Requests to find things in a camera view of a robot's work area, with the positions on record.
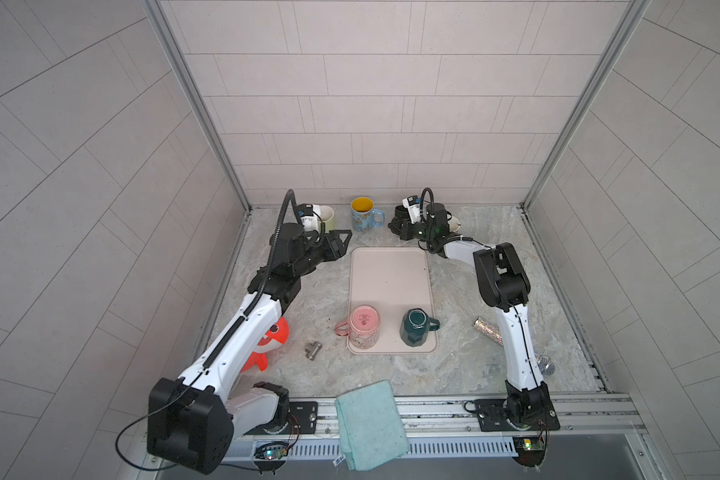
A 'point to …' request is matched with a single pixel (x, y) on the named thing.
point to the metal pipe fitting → (312, 349)
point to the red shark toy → (274, 340)
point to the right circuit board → (531, 450)
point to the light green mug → (326, 214)
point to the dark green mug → (415, 326)
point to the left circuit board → (271, 452)
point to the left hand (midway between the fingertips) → (351, 230)
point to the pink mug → (363, 327)
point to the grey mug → (453, 224)
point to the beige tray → (394, 280)
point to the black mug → (401, 212)
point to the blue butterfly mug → (364, 215)
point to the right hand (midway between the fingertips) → (391, 224)
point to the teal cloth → (370, 425)
